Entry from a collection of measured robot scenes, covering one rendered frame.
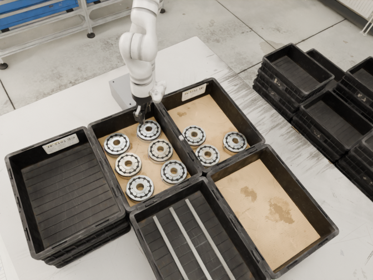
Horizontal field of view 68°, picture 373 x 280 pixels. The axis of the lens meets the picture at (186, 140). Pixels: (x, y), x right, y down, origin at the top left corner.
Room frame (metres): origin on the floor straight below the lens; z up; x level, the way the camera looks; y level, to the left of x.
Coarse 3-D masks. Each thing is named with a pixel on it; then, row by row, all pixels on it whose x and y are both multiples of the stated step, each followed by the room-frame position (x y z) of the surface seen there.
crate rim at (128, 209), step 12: (132, 108) 0.69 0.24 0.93; (168, 120) 0.66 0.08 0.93; (96, 144) 0.50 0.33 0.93; (180, 144) 0.55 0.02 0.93; (192, 156) 0.51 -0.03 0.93; (108, 168) 0.41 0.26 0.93; (192, 180) 0.41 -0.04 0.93; (120, 192) 0.33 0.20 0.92; (168, 192) 0.35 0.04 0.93; (144, 204) 0.30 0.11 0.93
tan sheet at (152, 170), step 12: (120, 132) 0.63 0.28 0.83; (132, 132) 0.64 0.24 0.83; (132, 144) 0.58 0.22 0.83; (144, 144) 0.59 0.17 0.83; (108, 156) 0.51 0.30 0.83; (144, 156) 0.53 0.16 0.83; (144, 168) 0.48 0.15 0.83; (156, 168) 0.48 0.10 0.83; (120, 180) 0.41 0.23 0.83; (156, 180) 0.43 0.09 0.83; (156, 192) 0.38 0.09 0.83; (132, 204) 0.32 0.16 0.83
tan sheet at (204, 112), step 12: (204, 96) 0.90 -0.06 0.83; (180, 108) 0.80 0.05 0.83; (192, 108) 0.81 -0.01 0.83; (204, 108) 0.82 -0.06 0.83; (216, 108) 0.84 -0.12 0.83; (180, 120) 0.74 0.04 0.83; (192, 120) 0.75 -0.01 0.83; (204, 120) 0.76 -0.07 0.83; (216, 120) 0.77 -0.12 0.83; (228, 120) 0.78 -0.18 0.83; (216, 132) 0.70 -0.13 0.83; (228, 132) 0.71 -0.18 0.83; (216, 144) 0.64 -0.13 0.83; (228, 156) 0.59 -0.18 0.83
